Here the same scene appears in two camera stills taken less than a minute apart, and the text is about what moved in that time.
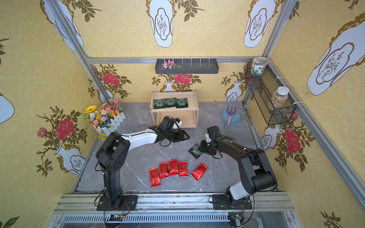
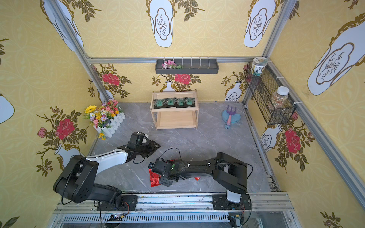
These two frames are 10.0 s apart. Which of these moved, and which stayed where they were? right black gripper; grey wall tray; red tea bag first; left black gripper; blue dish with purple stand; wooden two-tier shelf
Moved: left black gripper; right black gripper
Stayed: grey wall tray; blue dish with purple stand; red tea bag first; wooden two-tier shelf
